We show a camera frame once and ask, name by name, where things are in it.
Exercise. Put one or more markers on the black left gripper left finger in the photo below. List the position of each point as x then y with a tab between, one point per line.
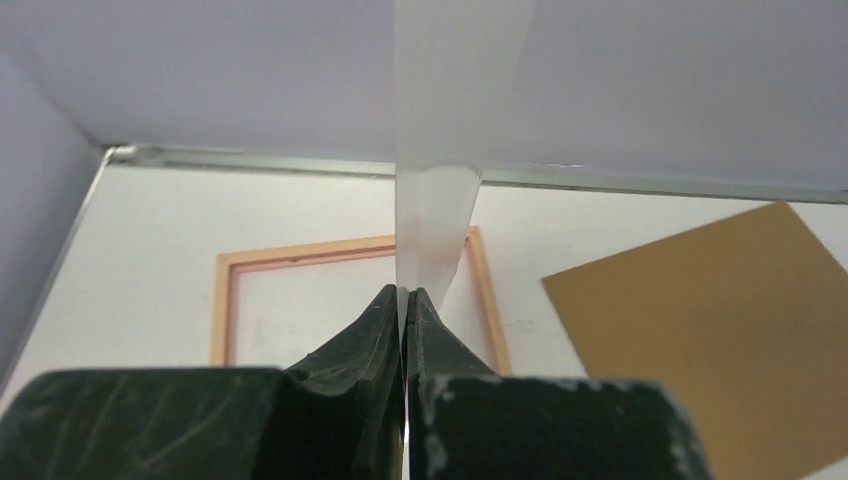
336	414

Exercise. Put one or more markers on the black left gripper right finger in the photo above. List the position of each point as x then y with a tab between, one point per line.
469	422

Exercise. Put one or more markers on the pink wooden picture frame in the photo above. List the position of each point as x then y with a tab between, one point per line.
229	266

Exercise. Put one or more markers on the brown cardboard backing board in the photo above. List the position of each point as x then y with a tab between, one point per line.
743	319

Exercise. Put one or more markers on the landscape photo print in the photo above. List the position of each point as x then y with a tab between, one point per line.
453	69

